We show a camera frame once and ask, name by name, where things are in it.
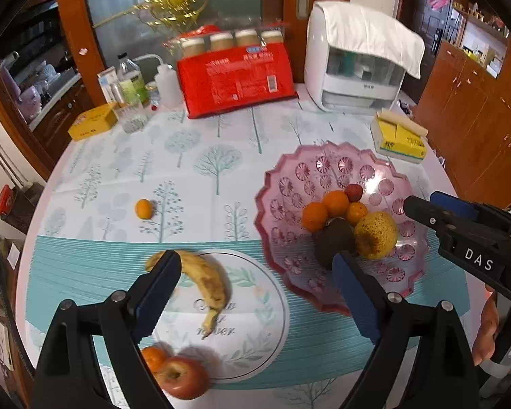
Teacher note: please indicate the yellow tissue pack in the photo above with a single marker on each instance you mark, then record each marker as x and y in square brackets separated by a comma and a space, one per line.
[402, 142]

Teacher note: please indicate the yellow box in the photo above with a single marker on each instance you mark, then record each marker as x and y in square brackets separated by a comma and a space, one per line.
[91, 121]

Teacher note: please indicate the white countertop appliance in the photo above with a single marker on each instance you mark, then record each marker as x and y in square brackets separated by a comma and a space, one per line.
[319, 64]

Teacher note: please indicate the bright red small fruit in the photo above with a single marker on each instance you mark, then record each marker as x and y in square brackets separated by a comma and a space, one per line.
[353, 191]

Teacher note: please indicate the metal can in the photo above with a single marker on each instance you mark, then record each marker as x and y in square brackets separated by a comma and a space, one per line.
[117, 93]

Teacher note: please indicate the small tangerine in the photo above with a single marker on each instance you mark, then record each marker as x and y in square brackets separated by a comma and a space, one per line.
[144, 208]

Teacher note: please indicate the person's right hand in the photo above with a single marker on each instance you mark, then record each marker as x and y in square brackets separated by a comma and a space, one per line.
[485, 332]

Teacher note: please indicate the spotted yellow banana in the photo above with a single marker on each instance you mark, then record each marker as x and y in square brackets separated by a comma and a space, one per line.
[208, 281]

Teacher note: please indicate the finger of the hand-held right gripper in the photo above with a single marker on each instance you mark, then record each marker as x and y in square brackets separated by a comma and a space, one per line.
[451, 202]
[426, 215]

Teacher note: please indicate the red pack of paper cups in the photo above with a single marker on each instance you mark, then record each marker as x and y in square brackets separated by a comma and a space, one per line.
[234, 76]

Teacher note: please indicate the wooden display shelf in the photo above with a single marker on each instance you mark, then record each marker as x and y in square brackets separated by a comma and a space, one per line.
[481, 53]

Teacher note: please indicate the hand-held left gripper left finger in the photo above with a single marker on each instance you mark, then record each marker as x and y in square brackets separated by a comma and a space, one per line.
[153, 302]

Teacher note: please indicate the dark kitchen cabinet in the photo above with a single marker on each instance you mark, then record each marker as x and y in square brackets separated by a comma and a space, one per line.
[59, 110]

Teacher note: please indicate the small glass jar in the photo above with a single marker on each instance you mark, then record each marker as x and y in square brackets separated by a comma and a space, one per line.
[151, 91]

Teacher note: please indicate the red lidded container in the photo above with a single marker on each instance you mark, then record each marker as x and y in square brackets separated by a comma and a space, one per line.
[4, 200]

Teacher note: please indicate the orange tangerine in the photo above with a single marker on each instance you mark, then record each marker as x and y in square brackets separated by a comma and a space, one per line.
[336, 202]
[315, 216]
[357, 213]
[153, 358]

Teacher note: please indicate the clear drinking glass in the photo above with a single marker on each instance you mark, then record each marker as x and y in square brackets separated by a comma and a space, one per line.
[130, 119]

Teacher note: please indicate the dark entrance door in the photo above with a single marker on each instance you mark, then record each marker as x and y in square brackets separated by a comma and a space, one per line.
[426, 21]

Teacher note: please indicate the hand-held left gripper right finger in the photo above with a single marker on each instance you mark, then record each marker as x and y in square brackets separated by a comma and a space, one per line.
[357, 302]

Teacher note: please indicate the white towel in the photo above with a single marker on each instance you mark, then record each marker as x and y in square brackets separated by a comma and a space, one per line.
[366, 30]

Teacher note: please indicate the teal striped table mat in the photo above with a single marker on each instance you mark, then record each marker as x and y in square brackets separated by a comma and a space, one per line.
[89, 260]

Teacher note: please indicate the white squeeze bottle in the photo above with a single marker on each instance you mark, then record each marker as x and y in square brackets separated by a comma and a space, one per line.
[168, 87]

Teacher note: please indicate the pink glass bowl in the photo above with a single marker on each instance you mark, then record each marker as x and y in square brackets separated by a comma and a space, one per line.
[294, 191]

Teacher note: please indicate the spotted yellow pear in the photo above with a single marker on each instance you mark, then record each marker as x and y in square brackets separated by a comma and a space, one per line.
[374, 234]

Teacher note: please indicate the brown wooden cabinet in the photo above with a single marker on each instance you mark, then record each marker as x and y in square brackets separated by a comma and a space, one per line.
[464, 93]

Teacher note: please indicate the red apple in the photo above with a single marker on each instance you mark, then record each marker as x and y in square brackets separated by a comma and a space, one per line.
[181, 377]

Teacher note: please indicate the dark avocado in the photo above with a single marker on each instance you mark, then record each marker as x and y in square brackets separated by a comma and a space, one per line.
[332, 240]

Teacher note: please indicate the white round plate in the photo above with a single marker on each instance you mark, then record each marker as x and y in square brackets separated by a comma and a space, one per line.
[255, 328]

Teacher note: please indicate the blue white carton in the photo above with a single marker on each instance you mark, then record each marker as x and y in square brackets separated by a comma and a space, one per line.
[106, 83]

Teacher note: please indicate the clear bottle green label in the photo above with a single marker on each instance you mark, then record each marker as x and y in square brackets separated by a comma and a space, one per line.
[132, 85]

